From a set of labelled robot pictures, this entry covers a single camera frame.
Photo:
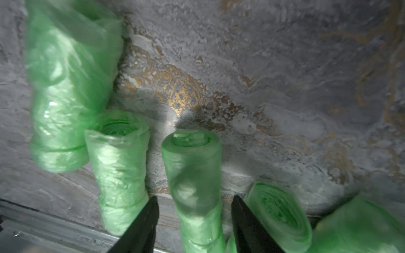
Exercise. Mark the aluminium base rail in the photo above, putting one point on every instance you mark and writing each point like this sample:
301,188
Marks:
27,230

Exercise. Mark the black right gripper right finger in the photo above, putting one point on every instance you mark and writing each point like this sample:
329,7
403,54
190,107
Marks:
250,235

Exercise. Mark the green roll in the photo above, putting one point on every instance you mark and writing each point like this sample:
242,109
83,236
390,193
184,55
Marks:
359,226
117,146
72,51
281,215
192,160

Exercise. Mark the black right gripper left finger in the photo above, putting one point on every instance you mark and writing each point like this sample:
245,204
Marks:
139,229

